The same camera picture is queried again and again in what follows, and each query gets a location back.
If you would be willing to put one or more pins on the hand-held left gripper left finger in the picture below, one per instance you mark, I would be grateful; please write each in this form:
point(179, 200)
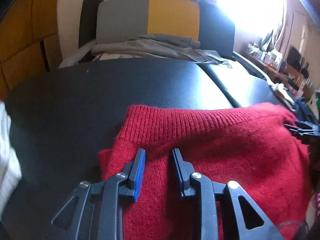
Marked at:
point(138, 175)

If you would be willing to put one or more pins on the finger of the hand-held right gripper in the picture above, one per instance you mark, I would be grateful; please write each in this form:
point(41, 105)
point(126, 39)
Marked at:
point(298, 128)
point(303, 123)

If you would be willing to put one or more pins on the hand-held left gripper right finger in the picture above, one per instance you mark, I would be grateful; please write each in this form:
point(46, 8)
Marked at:
point(178, 172)

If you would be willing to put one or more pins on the red knit sweater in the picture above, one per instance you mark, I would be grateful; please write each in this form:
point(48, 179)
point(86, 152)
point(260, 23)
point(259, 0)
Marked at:
point(225, 150)

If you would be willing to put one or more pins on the dark knit garment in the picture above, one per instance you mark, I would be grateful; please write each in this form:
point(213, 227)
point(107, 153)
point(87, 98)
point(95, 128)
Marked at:
point(303, 110)

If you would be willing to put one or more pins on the beige knit sweater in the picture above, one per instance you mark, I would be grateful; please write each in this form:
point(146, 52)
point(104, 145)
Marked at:
point(282, 93)

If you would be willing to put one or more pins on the black round fan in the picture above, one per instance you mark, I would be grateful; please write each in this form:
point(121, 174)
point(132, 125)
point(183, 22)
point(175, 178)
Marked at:
point(305, 73)

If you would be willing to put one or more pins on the wooden desk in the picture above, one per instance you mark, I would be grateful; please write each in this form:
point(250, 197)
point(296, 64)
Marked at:
point(275, 73)

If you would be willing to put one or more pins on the black television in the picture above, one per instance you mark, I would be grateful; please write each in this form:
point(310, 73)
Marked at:
point(296, 55)

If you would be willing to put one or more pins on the group of glass jars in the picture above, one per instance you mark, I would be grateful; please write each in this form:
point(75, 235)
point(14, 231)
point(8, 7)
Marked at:
point(256, 52)

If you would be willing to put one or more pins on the grey hanging jacket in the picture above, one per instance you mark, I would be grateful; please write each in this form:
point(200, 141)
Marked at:
point(267, 40)

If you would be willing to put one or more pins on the grey cloth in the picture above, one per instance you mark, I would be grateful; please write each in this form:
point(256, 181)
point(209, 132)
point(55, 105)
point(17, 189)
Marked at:
point(155, 45)

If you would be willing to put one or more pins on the cream knit garment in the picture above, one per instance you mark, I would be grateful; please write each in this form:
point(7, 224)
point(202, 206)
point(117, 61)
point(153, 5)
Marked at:
point(7, 155)

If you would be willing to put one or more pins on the grey yellow blue sofa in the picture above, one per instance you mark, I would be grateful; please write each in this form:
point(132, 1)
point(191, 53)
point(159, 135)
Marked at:
point(172, 17)

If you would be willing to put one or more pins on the orange wooden wardrobe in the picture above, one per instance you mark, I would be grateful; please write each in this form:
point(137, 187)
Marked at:
point(22, 30)

